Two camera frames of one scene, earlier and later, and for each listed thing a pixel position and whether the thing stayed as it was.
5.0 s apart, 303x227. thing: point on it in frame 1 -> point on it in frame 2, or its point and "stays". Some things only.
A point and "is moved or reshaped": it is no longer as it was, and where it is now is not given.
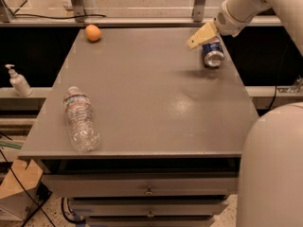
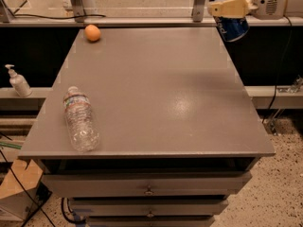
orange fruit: [93, 32] stays
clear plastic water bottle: [84, 133] stays
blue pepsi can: [213, 53] is moved or reshaped
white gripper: [226, 24] -> [267, 4]
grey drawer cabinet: [172, 130] stays
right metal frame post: [198, 10] stays
